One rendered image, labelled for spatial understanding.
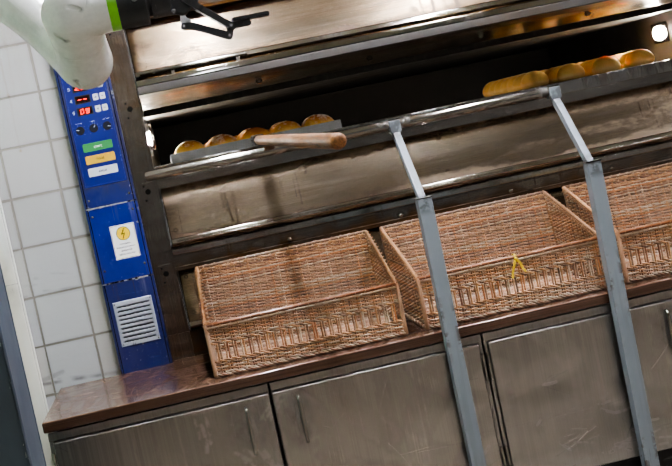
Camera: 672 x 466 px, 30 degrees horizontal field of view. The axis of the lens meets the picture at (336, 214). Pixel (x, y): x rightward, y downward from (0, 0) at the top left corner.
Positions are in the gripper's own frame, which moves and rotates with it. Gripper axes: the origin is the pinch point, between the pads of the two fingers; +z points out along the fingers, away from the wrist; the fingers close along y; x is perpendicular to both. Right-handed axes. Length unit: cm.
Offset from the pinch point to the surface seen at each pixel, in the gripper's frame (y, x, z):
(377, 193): 53, -152, 39
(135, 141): 22, -155, -31
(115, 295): 67, -152, -47
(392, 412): 110, -100, 22
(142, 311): 73, -152, -40
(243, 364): 89, -106, -14
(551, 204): 68, -143, 91
